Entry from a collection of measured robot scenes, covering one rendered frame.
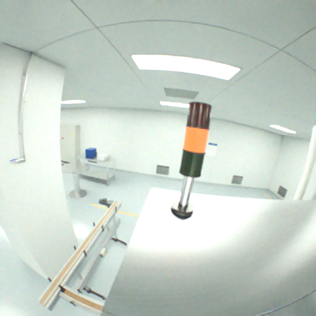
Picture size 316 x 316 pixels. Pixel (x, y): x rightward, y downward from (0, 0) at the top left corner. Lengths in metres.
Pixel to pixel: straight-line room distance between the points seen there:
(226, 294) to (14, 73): 1.66
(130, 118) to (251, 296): 5.93
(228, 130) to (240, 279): 5.93
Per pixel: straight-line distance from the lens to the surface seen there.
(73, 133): 7.06
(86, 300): 1.46
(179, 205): 0.33
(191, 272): 0.23
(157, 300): 0.20
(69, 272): 1.62
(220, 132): 5.92
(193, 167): 0.27
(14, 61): 1.55
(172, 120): 5.59
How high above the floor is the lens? 2.29
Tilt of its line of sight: 14 degrees down
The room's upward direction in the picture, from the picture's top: 7 degrees clockwise
